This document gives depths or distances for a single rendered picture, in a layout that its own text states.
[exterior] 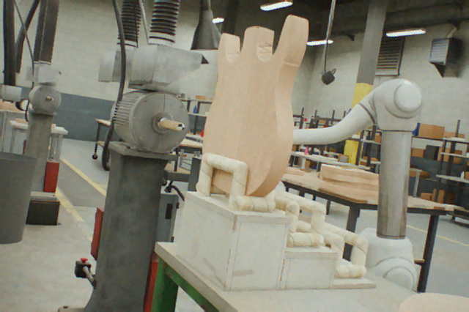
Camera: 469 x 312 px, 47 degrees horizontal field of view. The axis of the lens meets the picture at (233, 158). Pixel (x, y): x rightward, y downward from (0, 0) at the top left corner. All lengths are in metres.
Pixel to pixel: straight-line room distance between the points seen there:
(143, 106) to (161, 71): 0.32
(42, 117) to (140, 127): 3.50
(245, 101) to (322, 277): 0.46
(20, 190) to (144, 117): 2.74
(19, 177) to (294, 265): 3.73
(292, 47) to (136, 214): 1.45
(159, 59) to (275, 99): 0.84
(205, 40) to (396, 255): 1.05
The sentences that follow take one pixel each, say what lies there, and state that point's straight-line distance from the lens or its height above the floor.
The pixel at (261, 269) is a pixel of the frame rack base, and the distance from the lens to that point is 1.23.
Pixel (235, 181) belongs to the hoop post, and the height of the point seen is 1.17.
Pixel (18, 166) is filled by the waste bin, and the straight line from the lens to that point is 4.76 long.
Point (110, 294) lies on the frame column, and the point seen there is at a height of 0.46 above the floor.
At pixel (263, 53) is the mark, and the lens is 1.27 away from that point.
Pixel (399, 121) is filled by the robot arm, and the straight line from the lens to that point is 1.89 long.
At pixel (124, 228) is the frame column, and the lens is 2.44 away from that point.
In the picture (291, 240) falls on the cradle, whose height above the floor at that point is 1.04.
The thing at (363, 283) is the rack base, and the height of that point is 0.94.
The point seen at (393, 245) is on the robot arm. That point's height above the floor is 0.97.
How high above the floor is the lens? 1.30
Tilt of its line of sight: 4 degrees down
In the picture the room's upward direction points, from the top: 9 degrees clockwise
